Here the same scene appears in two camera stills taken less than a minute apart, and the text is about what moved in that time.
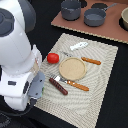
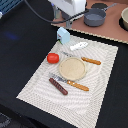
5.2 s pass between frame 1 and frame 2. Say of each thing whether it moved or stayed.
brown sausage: stayed
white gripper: moved
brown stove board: stayed
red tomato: stayed
